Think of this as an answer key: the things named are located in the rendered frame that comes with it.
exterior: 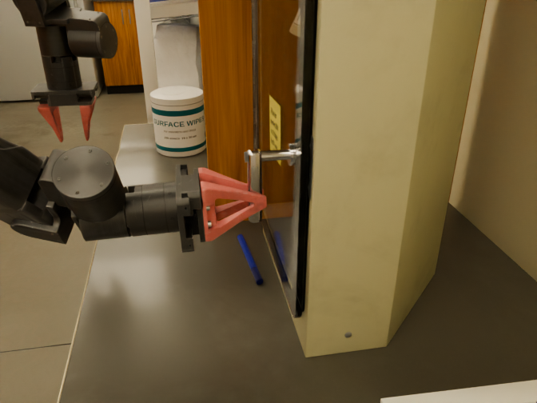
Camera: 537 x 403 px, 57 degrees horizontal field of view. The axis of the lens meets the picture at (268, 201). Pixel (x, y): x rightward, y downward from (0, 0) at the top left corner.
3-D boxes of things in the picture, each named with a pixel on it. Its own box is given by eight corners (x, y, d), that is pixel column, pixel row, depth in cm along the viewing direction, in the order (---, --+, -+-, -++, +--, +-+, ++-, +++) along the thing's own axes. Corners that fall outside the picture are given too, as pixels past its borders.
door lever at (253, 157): (292, 222, 58) (288, 212, 60) (294, 147, 54) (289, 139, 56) (247, 226, 57) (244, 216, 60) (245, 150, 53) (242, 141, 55)
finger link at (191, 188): (260, 161, 59) (180, 167, 57) (270, 185, 52) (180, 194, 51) (261, 211, 62) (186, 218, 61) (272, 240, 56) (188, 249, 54)
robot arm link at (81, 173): (47, 169, 59) (17, 234, 55) (9, 111, 48) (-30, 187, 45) (145, 189, 59) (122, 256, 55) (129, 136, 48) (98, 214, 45)
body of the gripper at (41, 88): (94, 100, 85) (87, 56, 82) (31, 102, 84) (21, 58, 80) (99, 90, 91) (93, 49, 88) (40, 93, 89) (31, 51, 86)
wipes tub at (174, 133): (204, 138, 136) (201, 84, 129) (208, 155, 125) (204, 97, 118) (156, 141, 134) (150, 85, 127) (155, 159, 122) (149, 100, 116)
